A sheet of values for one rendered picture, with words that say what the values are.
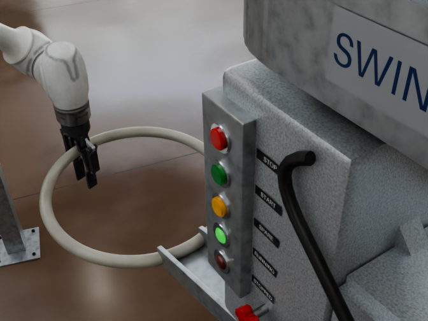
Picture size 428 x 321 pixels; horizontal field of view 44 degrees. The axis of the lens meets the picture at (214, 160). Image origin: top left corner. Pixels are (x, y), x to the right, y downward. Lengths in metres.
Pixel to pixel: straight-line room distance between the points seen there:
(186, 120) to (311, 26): 2.82
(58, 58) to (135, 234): 1.37
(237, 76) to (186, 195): 2.16
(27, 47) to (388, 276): 1.08
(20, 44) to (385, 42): 1.14
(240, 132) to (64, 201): 2.27
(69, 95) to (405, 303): 0.99
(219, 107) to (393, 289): 0.26
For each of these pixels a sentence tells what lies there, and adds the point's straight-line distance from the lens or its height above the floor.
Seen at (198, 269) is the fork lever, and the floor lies 0.89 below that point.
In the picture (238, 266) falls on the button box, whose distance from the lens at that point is 0.69.
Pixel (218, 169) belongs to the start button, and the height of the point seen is 1.41.
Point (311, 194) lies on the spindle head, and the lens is 0.52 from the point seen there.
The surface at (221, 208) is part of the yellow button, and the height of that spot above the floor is 1.36.
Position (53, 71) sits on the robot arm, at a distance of 1.33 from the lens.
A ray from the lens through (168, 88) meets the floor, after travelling 3.57.
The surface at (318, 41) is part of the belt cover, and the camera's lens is 0.45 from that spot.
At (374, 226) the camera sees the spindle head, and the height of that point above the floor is 1.42.
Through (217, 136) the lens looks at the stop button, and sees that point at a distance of 0.58.
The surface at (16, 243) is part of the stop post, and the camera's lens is 2.55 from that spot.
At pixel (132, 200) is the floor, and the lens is 2.71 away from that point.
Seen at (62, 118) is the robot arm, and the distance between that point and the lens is 1.41.
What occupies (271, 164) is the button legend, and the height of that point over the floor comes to 1.45.
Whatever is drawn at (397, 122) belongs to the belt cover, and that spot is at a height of 1.58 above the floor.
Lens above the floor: 1.80
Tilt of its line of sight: 38 degrees down
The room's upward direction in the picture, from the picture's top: 1 degrees counter-clockwise
